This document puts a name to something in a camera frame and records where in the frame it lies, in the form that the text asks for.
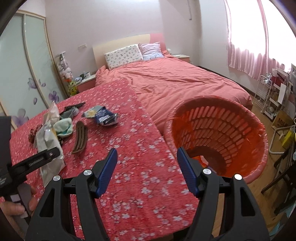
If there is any white paper bag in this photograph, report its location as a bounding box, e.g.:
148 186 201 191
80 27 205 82
34 101 66 187

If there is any mint green sock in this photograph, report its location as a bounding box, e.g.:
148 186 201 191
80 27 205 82
53 118 73 138

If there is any blue cracker snack wrapper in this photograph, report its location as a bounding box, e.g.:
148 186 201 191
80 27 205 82
82 105 119 126

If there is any person's left hand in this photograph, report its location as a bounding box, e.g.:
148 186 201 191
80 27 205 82
1 186 38 238

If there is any red plaid scrunchie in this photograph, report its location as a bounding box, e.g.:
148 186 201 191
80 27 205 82
28 125 42 144

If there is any dark wooden chair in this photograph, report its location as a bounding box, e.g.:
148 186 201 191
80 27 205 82
261 141 295 215

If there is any grey sock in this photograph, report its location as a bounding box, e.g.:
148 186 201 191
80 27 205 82
60 107 79 119

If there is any orange plastic laundry basket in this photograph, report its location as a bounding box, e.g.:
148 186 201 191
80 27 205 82
164 95 268 184

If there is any sliding wardrobe with flowers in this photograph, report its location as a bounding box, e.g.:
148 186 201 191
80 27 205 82
1 11 68 131

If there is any yellow bag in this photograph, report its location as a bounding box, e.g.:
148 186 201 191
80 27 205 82
282 129 295 149

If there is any red floral tablecloth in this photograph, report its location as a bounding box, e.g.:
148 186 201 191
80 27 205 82
24 80 198 240

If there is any black comb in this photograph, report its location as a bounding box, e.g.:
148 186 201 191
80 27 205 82
64 102 85 111

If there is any cardboard box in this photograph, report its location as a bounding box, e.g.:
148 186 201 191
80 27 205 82
272 110 293 130

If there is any plush toy column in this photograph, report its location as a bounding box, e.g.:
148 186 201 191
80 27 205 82
56 51 78 96

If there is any pink left nightstand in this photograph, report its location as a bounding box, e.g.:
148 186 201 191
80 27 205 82
77 74 96 93

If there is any pink nightstand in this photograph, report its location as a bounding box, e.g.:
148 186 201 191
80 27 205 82
173 54 191 63
77 74 96 93

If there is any cluttered desk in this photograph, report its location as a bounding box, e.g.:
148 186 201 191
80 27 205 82
264 64 295 121

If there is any beige pink headboard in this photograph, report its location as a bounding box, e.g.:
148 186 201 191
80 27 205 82
92 33 167 69

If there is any pink window curtain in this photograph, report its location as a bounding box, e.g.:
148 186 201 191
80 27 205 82
224 1 295 79

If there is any white floral pillow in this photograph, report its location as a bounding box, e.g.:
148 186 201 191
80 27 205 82
104 44 143 70

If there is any bed with coral duvet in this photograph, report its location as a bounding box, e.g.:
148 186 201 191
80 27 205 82
96 52 253 133

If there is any pink right nightstand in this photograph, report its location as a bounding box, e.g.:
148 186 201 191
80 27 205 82
173 54 191 63

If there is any pink striped pillow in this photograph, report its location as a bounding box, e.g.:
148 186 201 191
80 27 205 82
138 42 164 61

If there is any white wire rack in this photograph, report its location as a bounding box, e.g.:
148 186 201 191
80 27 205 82
253 75 273 118

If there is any wall power socket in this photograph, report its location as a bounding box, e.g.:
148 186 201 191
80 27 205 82
78 44 87 49

